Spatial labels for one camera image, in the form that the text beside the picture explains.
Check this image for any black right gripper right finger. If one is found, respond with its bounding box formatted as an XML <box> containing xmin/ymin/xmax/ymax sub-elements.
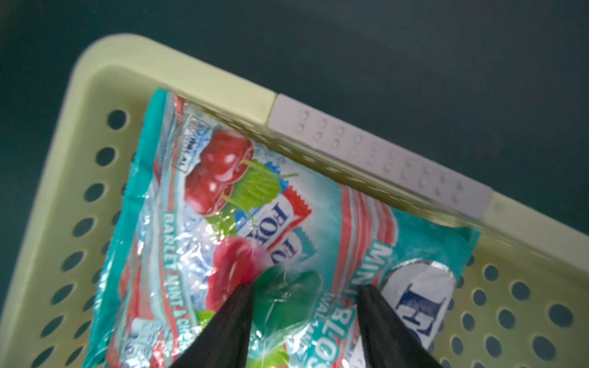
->
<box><xmin>357</xmin><ymin>285</ymin><xmax>440</xmax><ymax>368</ymax></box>

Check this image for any teal Fox's mint bag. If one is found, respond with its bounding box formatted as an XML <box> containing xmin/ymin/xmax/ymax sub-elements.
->
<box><xmin>84</xmin><ymin>90</ymin><xmax>479</xmax><ymax>367</ymax></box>

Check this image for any pale green plastic basket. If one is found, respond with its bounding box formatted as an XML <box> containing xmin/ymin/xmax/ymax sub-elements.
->
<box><xmin>1</xmin><ymin>35</ymin><xmax>588</xmax><ymax>367</ymax></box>

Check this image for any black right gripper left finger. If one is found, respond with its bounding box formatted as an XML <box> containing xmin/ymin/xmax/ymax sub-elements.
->
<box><xmin>172</xmin><ymin>284</ymin><xmax>254</xmax><ymax>368</ymax></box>

